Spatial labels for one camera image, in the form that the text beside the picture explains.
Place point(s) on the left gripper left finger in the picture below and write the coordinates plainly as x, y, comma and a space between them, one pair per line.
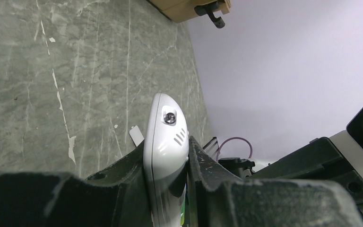
113, 197

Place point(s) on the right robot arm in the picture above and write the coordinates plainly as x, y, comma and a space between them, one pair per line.
242, 167

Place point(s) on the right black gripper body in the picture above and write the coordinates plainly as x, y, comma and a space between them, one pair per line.
319, 160

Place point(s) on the small green battery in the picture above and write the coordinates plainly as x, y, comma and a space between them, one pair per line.
182, 214

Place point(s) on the white battery compartment cover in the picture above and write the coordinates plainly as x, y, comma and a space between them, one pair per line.
136, 135

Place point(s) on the aluminium frame rail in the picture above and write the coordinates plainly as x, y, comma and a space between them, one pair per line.
211, 147

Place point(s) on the white remote control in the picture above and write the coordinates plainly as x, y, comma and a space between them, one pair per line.
165, 155

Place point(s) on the tan plastic toolbox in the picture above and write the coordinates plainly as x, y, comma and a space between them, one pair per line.
180, 11

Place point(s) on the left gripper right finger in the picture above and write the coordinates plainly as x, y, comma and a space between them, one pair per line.
217, 198

